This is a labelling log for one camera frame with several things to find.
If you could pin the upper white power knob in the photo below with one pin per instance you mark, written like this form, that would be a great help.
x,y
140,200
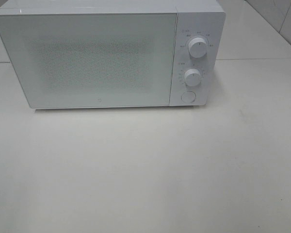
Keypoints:
x,y
197,47

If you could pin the round white door button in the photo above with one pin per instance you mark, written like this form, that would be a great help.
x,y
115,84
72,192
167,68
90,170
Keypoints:
x,y
188,97

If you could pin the white microwave door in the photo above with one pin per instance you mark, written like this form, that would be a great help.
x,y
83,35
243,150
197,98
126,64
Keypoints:
x,y
78,61

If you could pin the white timer knob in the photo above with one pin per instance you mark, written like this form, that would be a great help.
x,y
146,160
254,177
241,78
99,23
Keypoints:
x,y
192,77

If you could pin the white microwave oven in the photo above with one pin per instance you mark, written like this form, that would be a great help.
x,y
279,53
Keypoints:
x,y
203,18

